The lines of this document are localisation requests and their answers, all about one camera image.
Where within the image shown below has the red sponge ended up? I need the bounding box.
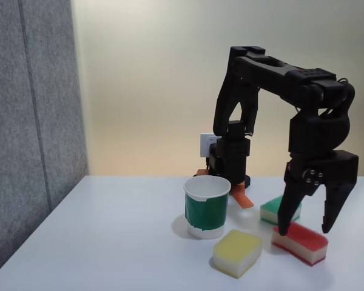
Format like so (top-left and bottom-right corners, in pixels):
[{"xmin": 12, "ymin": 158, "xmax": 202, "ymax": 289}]
[{"xmin": 271, "ymin": 220, "xmax": 329, "ymax": 267}]

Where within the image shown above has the green sponge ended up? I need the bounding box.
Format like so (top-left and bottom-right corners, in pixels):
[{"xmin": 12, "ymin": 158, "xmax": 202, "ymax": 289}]
[{"xmin": 259, "ymin": 195, "xmax": 303, "ymax": 227}]

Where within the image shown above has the yellow sponge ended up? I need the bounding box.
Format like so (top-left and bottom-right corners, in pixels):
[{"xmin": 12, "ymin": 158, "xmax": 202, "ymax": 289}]
[{"xmin": 212, "ymin": 229, "xmax": 263, "ymax": 279}]

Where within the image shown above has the white paper cup green tape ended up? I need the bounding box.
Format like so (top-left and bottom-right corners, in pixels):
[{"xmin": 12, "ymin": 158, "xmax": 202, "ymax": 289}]
[{"xmin": 183, "ymin": 175, "xmax": 232, "ymax": 240}]

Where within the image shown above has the grey felt partition panel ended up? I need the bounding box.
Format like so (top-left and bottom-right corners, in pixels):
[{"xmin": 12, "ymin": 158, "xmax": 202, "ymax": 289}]
[{"xmin": 0, "ymin": 0, "xmax": 89, "ymax": 275}]

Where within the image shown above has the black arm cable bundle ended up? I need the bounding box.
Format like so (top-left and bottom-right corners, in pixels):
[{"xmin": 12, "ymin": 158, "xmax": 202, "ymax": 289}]
[{"xmin": 320, "ymin": 77, "xmax": 352, "ymax": 118}]

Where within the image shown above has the white wall socket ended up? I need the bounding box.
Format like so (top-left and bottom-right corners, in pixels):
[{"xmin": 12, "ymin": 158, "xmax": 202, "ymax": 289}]
[{"xmin": 200, "ymin": 132, "xmax": 223, "ymax": 159}]

